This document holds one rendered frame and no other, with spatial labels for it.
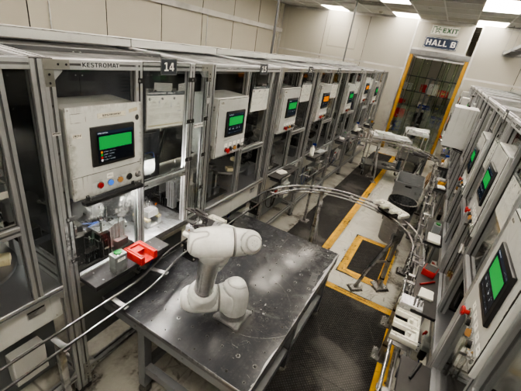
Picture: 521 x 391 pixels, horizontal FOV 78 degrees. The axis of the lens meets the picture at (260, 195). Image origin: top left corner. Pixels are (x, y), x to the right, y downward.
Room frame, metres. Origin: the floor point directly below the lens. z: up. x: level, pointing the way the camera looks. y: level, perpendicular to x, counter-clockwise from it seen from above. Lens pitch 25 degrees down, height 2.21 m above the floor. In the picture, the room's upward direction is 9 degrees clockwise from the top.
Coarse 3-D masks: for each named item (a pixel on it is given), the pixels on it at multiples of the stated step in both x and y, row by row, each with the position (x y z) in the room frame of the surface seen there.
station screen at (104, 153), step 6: (132, 126) 1.64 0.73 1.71; (102, 132) 1.49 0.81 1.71; (108, 132) 1.51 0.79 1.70; (114, 132) 1.54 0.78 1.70; (120, 132) 1.58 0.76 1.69; (126, 132) 1.61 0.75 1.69; (132, 132) 1.64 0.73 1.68; (132, 138) 1.64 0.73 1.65; (126, 144) 1.61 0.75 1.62; (132, 144) 1.64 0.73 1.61; (102, 150) 1.48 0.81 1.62; (108, 150) 1.51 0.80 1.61; (114, 150) 1.54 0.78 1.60; (120, 150) 1.57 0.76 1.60; (126, 150) 1.61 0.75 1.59; (132, 150) 1.64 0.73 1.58; (102, 156) 1.48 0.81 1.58; (108, 156) 1.51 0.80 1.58; (114, 156) 1.54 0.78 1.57; (120, 156) 1.57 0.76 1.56; (126, 156) 1.61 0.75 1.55; (102, 162) 1.48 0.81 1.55
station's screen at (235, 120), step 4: (240, 112) 2.59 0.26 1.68; (232, 116) 2.48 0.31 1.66; (236, 116) 2.54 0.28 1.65; (240, 116) 2.59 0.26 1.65; (232, 120) 2.49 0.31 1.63; (236, 120) 2.55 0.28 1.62; (240, 120) 2.60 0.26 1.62; (232, 124) 2.49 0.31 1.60; (236, 124) 2.55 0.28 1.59; (240, 124) 2.61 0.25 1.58; (228, 128) 2.45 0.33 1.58; (232, 128) 2.50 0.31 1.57; (236, 128) 2.56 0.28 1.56; (240, 128) 2.61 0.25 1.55; (228, 132) 2.46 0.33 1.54; (232, 132) 2.51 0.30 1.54; (236, 132) 2.57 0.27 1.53
